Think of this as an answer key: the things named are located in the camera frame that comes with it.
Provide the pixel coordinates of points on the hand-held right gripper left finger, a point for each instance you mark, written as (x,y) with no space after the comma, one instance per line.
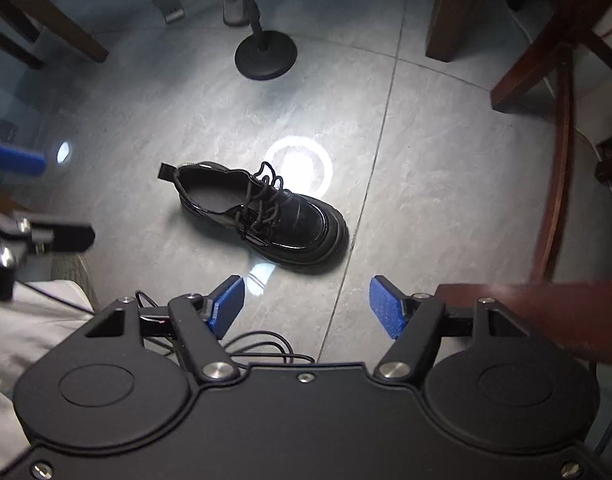
(228,305)

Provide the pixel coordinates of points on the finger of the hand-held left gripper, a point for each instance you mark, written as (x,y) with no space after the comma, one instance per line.
(15,160)
(60,237)

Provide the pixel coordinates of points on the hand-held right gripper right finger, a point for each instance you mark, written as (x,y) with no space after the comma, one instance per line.
(388,310)

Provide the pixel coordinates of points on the black shoelace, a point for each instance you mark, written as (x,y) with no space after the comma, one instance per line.
(258,210)

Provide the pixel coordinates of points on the black glossy leather shoe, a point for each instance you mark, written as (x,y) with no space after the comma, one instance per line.
(306,225)

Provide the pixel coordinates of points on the person's white pants leg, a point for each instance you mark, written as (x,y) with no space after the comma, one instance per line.
(30,340)

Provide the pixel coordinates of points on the brown wooden chair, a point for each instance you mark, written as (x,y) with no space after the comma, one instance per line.
(60,30)

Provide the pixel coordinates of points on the dark red wooden chair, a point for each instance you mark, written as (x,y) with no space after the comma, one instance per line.
(551,185)

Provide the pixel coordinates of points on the black round-base stand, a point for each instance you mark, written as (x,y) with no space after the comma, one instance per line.
(266,60)

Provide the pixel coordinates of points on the white box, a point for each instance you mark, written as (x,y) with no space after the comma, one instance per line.
(601,100)

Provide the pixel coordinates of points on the brown wooden table leg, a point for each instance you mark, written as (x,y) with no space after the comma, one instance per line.
(456,10)

